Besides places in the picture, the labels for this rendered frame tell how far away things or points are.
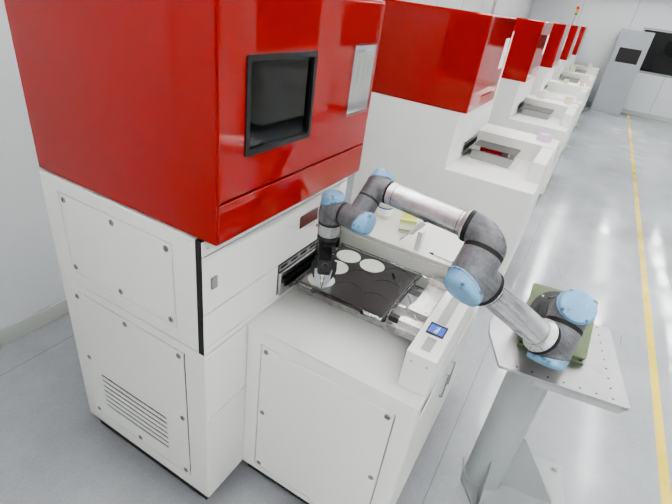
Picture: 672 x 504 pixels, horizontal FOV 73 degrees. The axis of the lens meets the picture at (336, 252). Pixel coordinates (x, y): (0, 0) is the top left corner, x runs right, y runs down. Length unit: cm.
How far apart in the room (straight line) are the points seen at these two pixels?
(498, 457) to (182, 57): 186
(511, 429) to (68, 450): 185
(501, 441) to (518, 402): 23
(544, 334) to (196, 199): 106
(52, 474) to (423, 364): 160
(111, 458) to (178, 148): 151
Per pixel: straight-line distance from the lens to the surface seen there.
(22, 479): 236
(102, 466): 230
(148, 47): 118
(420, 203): 137
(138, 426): 210
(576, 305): 158
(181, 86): 112
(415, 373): 139
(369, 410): 148
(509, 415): 200
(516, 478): 235
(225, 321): 146
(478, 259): 126
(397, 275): 178
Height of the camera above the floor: 183
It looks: 30 degrees down
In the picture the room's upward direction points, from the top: 8 degrees clockwise
